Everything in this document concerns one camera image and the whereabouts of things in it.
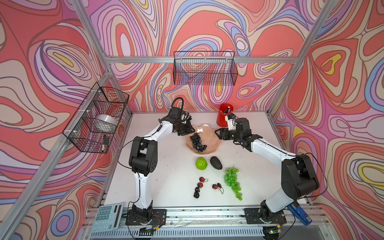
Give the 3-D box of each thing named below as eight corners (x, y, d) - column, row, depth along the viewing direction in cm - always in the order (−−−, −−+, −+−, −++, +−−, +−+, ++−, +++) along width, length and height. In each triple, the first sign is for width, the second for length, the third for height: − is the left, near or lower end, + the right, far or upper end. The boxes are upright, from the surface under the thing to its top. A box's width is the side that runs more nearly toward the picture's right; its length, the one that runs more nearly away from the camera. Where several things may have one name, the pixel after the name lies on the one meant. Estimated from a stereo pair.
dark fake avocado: (217, 171, 88) (218, 169, 86) (209, 160, 93) (209, 158, 91) (223, 167, 90) (224, 165, 88) (214, 157, 95) (214, 155, 93)
